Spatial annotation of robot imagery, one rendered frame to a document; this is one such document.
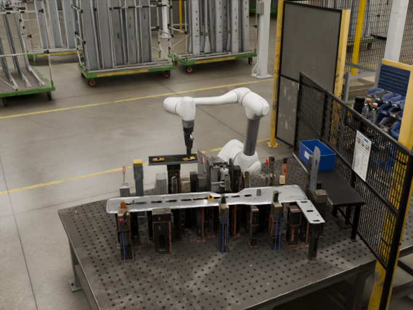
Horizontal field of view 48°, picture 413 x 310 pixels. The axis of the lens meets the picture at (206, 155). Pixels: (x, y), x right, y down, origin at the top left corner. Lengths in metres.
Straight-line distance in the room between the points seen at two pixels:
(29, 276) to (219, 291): 2.02
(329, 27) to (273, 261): 3.09
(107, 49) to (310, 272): 7.60
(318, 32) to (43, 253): 3.76
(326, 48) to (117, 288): 3.67
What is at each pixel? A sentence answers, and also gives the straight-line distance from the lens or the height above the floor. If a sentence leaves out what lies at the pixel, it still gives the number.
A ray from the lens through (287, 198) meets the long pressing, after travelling 3.27.
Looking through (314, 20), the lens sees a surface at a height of 1.82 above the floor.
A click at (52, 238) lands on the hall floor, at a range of 4.81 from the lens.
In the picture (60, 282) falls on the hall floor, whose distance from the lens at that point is 4.24.
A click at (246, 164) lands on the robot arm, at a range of 3.86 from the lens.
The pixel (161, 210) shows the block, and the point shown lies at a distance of 3.03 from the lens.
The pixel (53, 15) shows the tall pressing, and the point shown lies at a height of 1.09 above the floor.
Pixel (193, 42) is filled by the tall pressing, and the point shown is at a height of 0.59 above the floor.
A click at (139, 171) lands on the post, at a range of 3.42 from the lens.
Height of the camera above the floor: 2.58
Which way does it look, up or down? 24 degrees down
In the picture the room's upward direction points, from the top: straight up
